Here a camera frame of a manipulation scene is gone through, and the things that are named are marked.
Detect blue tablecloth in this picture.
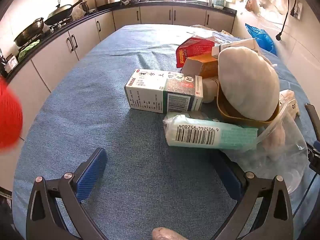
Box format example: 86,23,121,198
11,24,320,240

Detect green cloth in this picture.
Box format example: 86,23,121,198
18,39,42,60

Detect blue plastic bag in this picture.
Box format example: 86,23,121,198
245,23,278,55

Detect long white box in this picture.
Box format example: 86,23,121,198
211,38,262,55

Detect small white bottle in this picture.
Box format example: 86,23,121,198
201,76,221,103

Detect red plastic mesh basket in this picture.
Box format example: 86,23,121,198
0,76,23,148

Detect orange carton box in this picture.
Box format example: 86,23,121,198
181,53,220,79

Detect dark frying pan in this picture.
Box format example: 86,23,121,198
14,17,45,47

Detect person's left hand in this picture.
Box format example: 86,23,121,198
152,227,187,240

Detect grey lower kitchen cabinets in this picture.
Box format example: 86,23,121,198
5,6,235,140

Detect green white carton box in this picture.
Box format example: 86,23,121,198
124,69,204,114

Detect black kitchen countertop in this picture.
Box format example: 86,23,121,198
0,1,237,80

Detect white wall socket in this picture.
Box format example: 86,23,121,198
290,0,304,19

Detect tissue pack with barcode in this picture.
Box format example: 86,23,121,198
162,111,259,150

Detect white plastic packet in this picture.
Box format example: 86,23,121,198
279,90,300,117

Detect small white box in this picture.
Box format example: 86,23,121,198
5,55,18,72

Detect dark wok with lid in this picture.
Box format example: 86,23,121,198
44,0,86,26

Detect black gas stove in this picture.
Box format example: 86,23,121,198
44,17,73,33

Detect clear plastic bag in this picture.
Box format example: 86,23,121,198
225,100,309,195

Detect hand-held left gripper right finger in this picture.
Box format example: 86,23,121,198
215,151,294,240

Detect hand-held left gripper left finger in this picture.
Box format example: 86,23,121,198
26,147,108,240

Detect black power plug cable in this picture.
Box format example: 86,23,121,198
276,0,290,41

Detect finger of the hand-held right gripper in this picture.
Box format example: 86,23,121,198
307,141,320,176
305,103,320,140

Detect brown paper bowl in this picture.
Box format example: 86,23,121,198
216,82,280,128

